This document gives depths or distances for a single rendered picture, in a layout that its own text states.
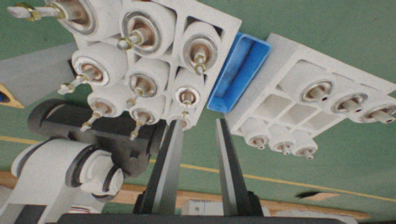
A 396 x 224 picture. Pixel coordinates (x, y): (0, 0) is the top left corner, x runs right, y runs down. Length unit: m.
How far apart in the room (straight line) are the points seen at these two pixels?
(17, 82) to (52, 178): 0.28
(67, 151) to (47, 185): 0.10
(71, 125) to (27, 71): 0.36
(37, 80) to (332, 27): 0.92
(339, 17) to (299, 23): 0.13
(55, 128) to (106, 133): 0.20
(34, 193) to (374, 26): 1.20
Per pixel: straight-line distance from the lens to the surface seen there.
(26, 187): 0.62
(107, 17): 0.34
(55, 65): 0.53
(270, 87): 0.46
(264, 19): 0.57
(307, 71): 0.44
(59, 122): 0.83
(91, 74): 0.37
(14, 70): 0.51
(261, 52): 0.49
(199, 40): 0.27
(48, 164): 0.59
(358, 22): 0.75
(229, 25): 0.35
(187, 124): 0.41
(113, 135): 0.72
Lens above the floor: 0.52
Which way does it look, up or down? 48 degrees down
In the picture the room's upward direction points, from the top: 178 degrees counter-clockwise
